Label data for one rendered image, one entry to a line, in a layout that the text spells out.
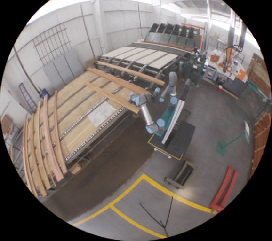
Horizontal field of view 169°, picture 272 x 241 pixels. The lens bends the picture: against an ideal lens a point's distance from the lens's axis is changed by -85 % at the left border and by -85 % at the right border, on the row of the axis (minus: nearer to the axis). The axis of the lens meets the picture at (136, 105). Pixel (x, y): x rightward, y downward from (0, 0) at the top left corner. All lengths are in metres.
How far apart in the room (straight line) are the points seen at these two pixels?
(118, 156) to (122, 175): 0.53
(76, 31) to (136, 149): 7.62
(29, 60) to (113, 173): 7.44
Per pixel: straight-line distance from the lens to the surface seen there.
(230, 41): 5.60
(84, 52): 7.65
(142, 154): 2.43
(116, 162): 2.51
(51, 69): 6.70
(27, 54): 7.50
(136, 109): 1.95
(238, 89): 6.11
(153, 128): 1.24
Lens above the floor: 2.41
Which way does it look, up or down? 49 degrees down
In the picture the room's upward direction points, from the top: 9 degrees counter-clockwise
